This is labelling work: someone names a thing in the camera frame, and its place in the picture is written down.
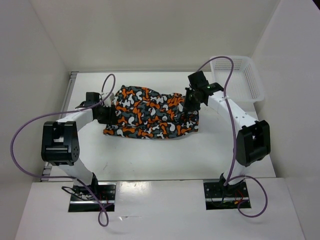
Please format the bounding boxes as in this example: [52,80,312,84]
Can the orange camouflage shorts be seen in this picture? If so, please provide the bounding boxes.
[103,85,200,140]

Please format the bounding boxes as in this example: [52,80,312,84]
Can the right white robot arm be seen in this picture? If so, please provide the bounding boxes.
[183,71,271,197]

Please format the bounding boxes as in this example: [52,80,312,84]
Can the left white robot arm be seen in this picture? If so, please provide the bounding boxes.
[41,92,116,200]

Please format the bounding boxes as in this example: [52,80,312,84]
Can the white plastic basket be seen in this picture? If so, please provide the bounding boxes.
[210,55,265,103]

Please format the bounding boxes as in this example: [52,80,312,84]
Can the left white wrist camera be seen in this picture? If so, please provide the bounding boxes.
[101,92,115,105]

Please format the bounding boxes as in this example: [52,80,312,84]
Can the aluminium rail at table edge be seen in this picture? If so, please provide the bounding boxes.
[40,162,53,182]

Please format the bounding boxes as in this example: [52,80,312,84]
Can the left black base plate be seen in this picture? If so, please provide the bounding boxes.
[61,182,117,213]

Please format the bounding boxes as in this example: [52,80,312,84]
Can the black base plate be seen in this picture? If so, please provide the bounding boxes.
[61,182,117,213]
[203,179,251,210]

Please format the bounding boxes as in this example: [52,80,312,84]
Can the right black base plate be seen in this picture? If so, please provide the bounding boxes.
[203,179,251,210]

